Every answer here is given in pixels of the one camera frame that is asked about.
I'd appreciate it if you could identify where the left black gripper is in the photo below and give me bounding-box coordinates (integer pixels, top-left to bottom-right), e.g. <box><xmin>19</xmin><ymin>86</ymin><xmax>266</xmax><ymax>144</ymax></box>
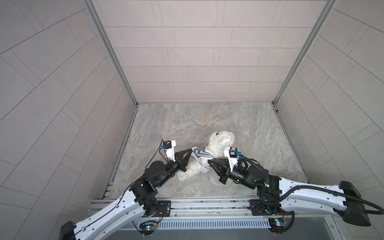
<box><xmin>154</xmin><ymin>149</ymin><xmax>191</xmax><ymax>189</ymax></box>

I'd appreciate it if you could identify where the white teddy bear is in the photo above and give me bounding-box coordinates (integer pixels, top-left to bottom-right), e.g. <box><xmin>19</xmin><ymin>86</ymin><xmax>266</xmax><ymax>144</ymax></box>
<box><xmin>177</xmin><ymin>131</ymin><xmax>235</xmax><ymax>181</ymax></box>

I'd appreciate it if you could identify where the blue white striped sweater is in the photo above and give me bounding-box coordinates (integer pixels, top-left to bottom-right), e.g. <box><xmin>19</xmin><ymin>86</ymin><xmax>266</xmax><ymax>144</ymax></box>
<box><xmin>192</xmin><ymin>147</ymin><xmax>214</xmax><ymax>165</ymax></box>

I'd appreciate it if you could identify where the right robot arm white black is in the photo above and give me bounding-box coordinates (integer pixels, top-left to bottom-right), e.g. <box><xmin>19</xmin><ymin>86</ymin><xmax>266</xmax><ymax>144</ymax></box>
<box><xmin>208</xmin><ymin>156</ymin><xmax>371</xmax><ymax>227</ymax></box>

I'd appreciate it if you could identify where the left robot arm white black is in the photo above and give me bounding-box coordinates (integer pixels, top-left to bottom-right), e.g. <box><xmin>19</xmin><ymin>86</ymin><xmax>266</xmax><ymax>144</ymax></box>
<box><xmin>59</xmin><ymin>149</ymin><xmax>193</xmax><ymax>240</ymax></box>

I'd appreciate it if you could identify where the white ventilation grille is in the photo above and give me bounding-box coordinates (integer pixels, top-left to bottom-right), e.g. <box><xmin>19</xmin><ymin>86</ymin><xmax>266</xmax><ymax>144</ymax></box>
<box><xmin>157</xmin><ymin>219</ymin><xmax>271</xmax><ymax>230</ymax></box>

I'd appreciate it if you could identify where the left green circuit board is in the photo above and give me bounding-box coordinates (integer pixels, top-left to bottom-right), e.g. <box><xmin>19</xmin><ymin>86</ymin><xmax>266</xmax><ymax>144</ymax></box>
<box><xmin>139</xmin><ymin>220</ymin><xmax>159</xmax><ymax>236</ymax></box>

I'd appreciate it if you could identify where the green circuit board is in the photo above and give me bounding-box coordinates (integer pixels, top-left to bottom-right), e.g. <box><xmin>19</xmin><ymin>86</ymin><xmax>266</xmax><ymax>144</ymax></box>
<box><xmin>139</xmin><ymin>220</ymin><xmax>159</xmax><ymax>236</ymax></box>
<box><xmin>268</xmin><ymin>218</ymin><xmax>286</xmax><ymax>233</ymax></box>

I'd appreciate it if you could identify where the right green circuit board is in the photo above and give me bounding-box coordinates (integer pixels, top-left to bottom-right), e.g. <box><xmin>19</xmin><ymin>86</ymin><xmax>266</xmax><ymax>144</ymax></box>
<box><xmin>268</xmin><ymin>218</ymin><xmax>286</xmax><ymax>233</ymax></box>

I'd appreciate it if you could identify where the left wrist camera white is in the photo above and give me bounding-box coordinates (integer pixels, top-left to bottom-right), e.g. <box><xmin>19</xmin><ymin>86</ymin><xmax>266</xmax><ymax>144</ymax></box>
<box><xmin>161</xmin><ymin>140</ymin><xmax>176</xmax><ymax>162</ymax></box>

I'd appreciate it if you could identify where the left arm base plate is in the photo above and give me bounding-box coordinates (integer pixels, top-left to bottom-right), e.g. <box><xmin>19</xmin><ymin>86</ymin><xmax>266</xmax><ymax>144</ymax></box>
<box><xmin>144</xmin><ymin>201</ymin><xmax>172</xmax><ymax>218</ymax></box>

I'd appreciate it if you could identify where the aluminium mounting rail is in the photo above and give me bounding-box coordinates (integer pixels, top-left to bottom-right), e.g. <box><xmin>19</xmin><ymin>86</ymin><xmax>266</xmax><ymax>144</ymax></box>
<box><xmin>86</xmin><ymin>196</ymin><xmax>335</xmax><ymax>221</ymax></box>

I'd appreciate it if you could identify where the black corrugated cable conduit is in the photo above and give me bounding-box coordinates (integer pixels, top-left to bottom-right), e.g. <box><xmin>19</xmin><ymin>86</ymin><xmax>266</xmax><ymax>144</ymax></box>
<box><xmin>236</xmin><ymin>155</ymin><xmax>384</xmax><ymax>235</ymax></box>

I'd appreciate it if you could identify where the left corner aluminium post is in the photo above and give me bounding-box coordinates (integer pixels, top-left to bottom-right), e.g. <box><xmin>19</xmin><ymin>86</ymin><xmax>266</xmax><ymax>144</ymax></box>
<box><xmin>83</xmin><ymin>0</ymin><xmax>139</xmax><ymax>106</ymax></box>

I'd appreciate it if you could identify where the corner aluminium post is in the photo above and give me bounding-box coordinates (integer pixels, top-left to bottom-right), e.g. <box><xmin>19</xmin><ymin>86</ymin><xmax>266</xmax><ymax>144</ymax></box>
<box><xmin>272</xmin><ymin>0</ymin><xmax>337</xmax><ymax>108</ymax></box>
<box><xmin>83</xmin><ymin>0</ymin><xmax>139</xmax><ymax>106</ymax></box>

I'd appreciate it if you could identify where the right corner aluminium post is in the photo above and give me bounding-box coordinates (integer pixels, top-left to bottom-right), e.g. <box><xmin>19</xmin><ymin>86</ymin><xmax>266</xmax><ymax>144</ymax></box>
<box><xmin>272</xmin><ymin>0</ymin><xmax>337</xmax><ymax>108</ymax></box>

